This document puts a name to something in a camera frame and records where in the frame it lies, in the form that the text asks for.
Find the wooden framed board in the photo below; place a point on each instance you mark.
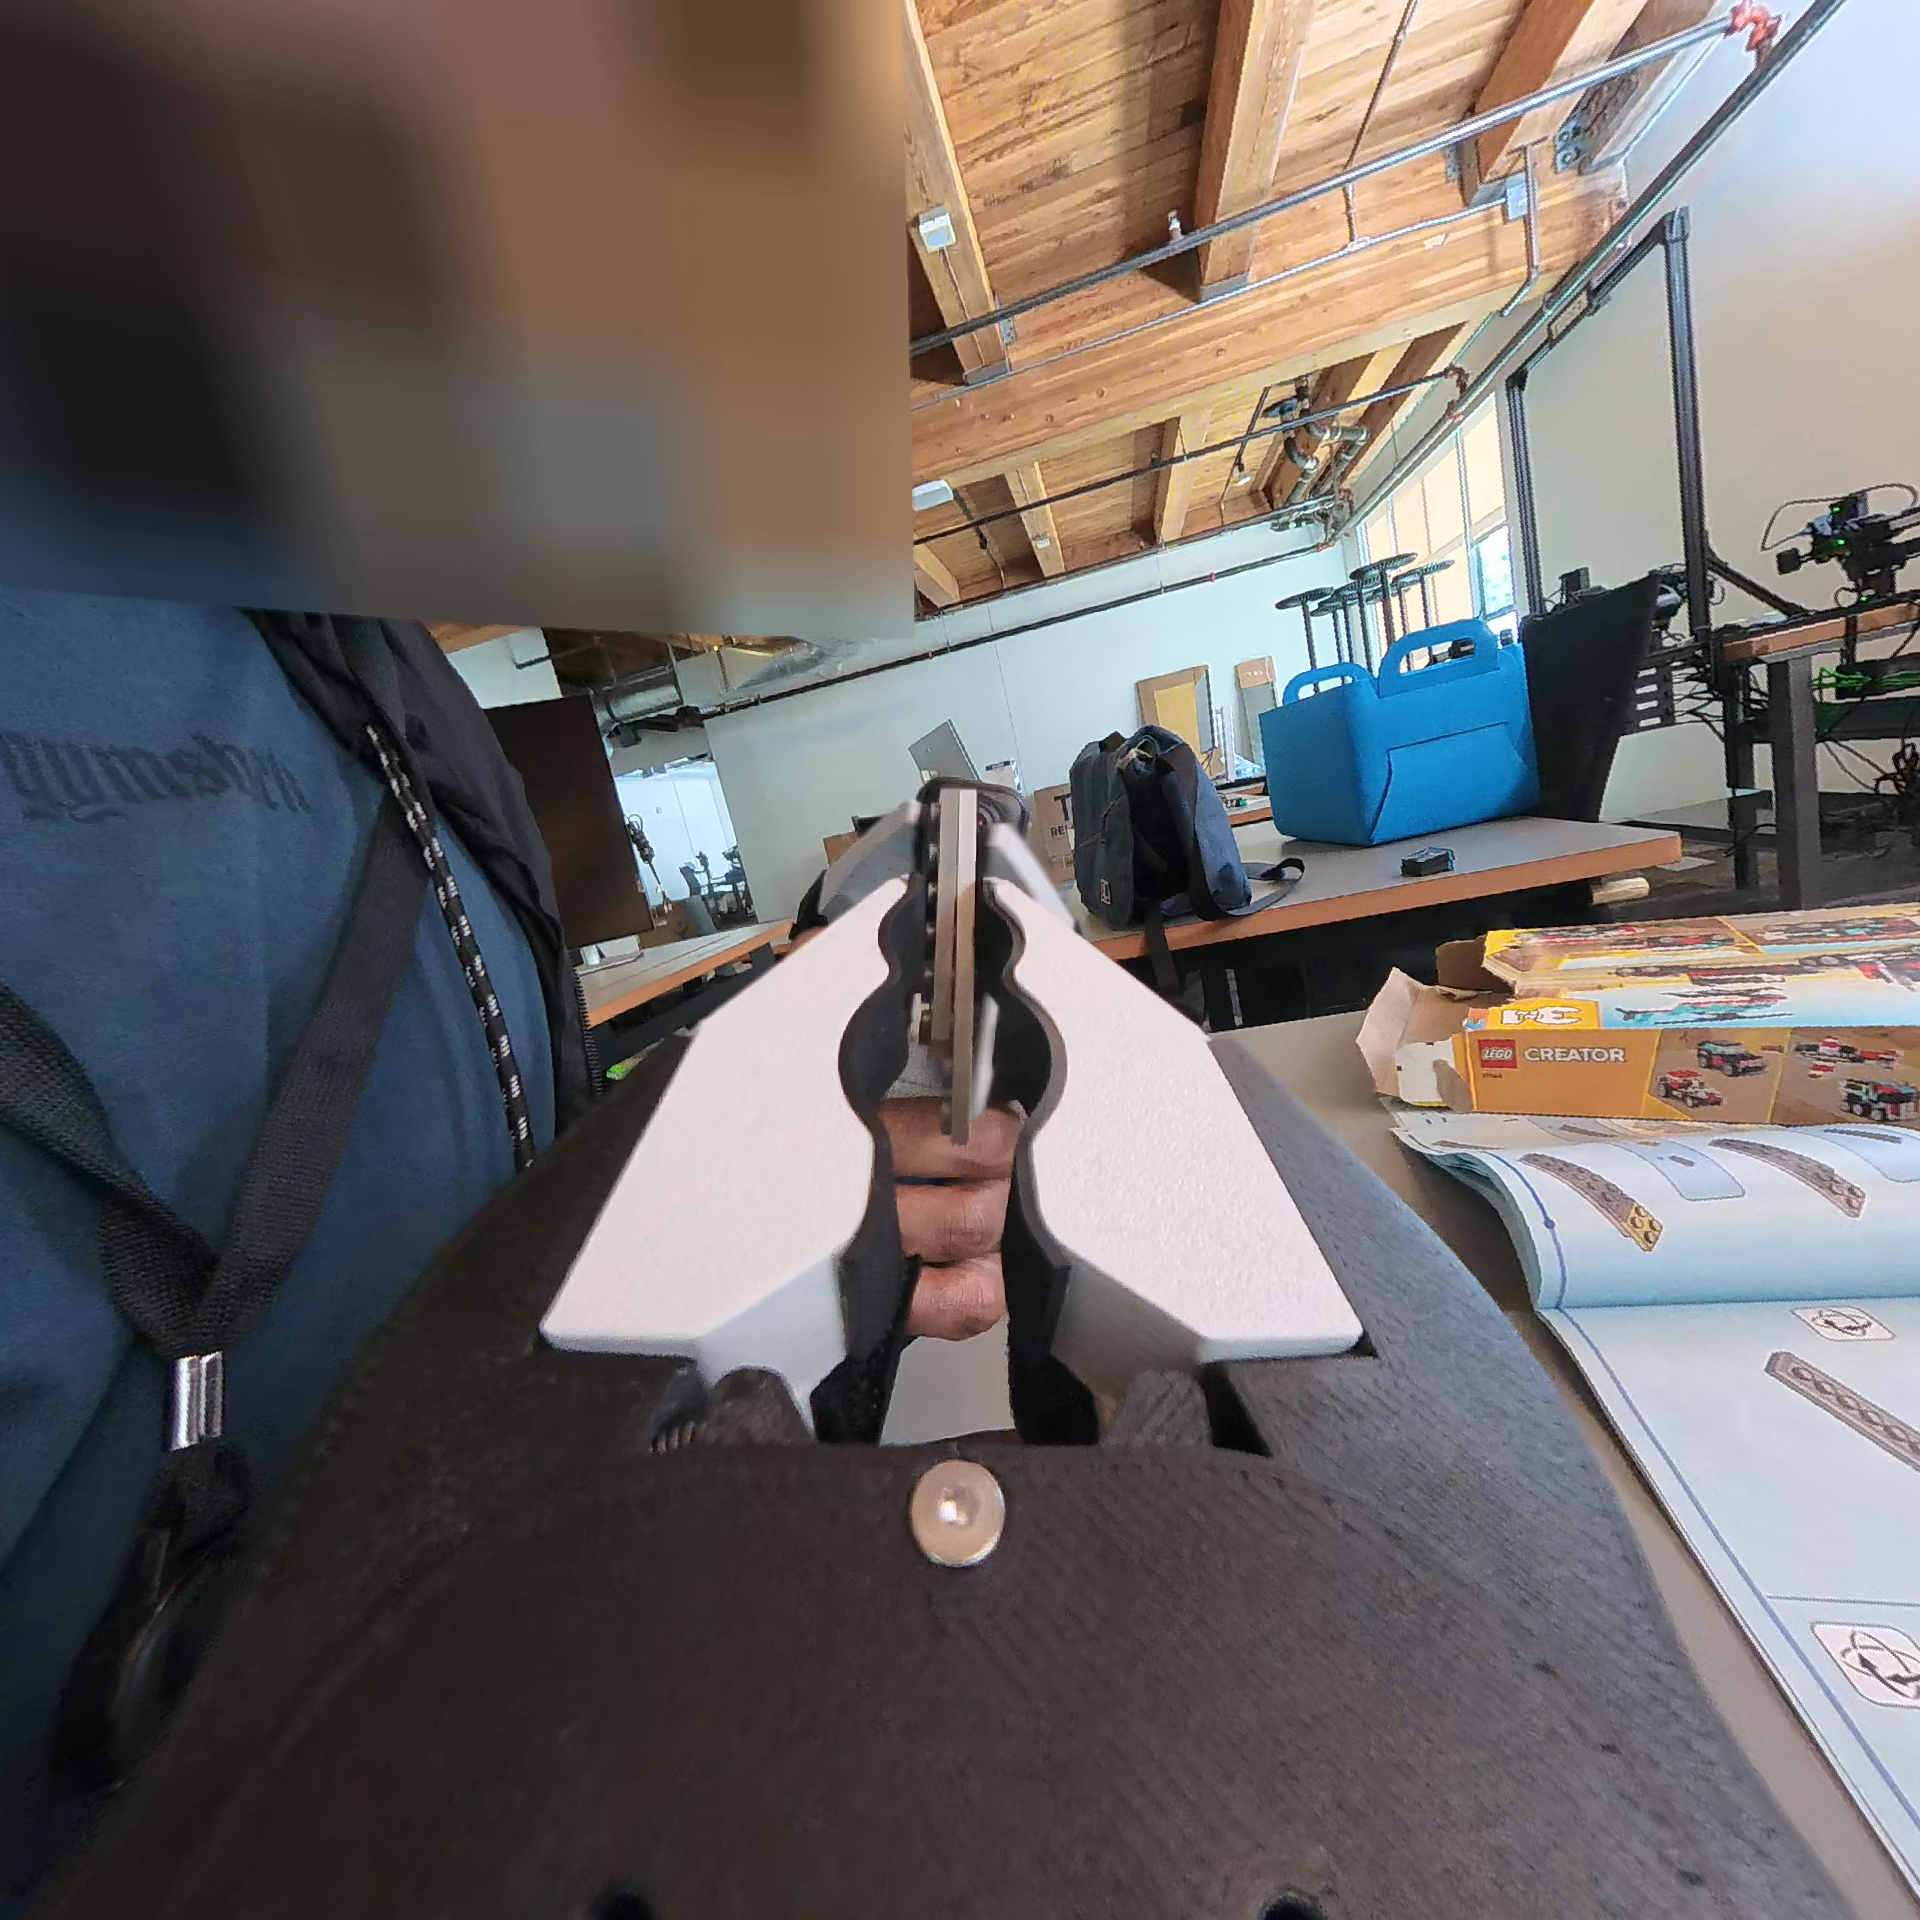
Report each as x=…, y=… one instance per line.
x=1257, y=691
x=1173, y=721

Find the yellow toy set box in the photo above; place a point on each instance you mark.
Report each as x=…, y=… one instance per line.
x=1651, y=1065

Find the black office chair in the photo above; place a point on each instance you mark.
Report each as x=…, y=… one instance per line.
x=571, y=824

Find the black felt bag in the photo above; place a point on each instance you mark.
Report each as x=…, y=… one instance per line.
x=1590, y=704

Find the dark blue backpack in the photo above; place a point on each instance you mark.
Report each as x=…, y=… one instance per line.
x=1154, y=824

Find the wooden top equipment table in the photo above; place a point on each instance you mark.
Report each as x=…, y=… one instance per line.
x=1793, y=751

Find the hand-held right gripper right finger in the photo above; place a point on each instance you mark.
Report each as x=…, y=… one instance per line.
x=1185, y=1184

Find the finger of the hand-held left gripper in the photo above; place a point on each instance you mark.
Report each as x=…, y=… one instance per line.
x=879, y=854
x=1016, y=853

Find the small black device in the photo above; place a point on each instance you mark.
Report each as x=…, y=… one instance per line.
x=1429, y=863

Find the large window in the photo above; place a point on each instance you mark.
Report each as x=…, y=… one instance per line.
x=1441, y=525

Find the person's left hand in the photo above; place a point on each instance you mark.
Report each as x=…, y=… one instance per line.
x=953, y=1223

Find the black bar stool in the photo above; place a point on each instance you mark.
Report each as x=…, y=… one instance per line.
x=1310, y=599
x=1382, y=563
x=1355, y=584
x=1424, y=567

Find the blue felt tote bag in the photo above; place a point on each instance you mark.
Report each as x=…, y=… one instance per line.
x=1394, y=764

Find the person's black hooded jacket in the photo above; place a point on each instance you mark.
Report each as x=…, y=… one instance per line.
x=450, y=721

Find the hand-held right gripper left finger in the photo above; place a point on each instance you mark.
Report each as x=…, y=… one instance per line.
x=705, y=1184

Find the black badge reel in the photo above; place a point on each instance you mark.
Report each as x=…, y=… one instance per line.
x=151, y=1621

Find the grey desk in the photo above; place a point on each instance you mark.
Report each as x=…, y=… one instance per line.
x=1320, y=1110

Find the orange edged grey table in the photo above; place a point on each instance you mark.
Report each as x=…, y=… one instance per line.
x=1545, y=849

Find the wood edged office table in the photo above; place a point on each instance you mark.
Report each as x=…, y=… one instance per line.
x=675, y=961

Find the black metal frame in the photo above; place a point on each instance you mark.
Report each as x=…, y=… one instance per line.
x=1693, y=450

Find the black camera rig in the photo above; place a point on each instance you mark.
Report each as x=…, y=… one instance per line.
x=1852, y=532

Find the grey toy brick plate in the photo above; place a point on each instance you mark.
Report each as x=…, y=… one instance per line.
x=961, y=975

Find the building instruction booklet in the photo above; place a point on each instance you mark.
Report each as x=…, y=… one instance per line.
x=1724, y=1350

